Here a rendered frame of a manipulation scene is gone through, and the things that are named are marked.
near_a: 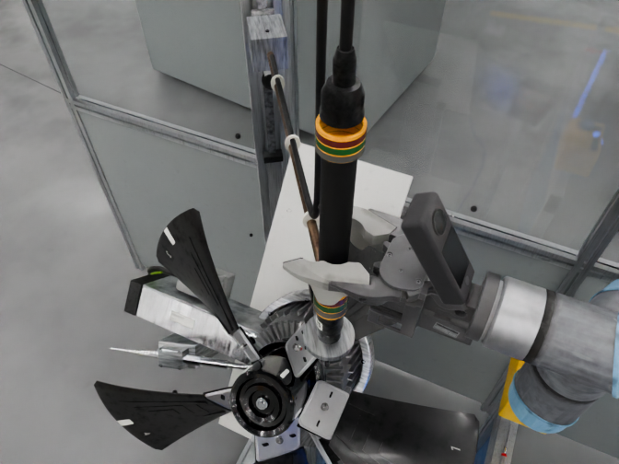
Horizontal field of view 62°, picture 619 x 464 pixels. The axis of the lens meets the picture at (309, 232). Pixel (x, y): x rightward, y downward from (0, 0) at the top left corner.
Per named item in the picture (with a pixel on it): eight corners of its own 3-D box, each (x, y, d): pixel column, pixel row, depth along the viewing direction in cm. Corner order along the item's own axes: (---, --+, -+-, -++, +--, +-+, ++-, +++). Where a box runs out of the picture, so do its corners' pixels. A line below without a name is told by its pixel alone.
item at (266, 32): (249, 49, 110) (244, 9, 104) (281, 45, 111) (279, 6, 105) (253, 75, 104) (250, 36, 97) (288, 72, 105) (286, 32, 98)
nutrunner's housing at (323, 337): (311, 336, 74) (314, 37, 39) (338, 332, 75) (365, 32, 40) (317, 361, 72) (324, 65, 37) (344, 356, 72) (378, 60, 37)
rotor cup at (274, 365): (244, 395, 102) (211, 425, 90) (262, 328, 99) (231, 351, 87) (311, 425, 98) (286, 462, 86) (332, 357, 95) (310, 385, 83)
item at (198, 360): (261, 372, 103) (115, 351, 115) (261, 362, 103) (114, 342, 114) (256, 377, 101) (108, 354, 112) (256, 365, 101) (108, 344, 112)
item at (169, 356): (164, 361, 111) (164, 343, 110) (189, 365, 109) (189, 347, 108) (157, 366, 109) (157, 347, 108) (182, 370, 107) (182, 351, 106)
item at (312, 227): (266, 58, 101) (266, 52, 100) (274, 57, 102) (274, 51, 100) (319, 282, 67) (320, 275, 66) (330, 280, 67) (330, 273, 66)
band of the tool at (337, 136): (310, 136, 47) (310, 110, 44) (357, 131, 47) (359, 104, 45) (320, 168, 44) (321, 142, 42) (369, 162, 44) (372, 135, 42)
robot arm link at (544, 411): (601, 393, 63) (645, 351, 54) (545, 453, 58) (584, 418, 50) (545, 347, 67) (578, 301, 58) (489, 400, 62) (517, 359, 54)
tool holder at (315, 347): (297, 307, 74) (295, 267, 67) (344, 300, 75) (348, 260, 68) (308, 365, 69) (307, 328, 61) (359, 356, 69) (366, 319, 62)
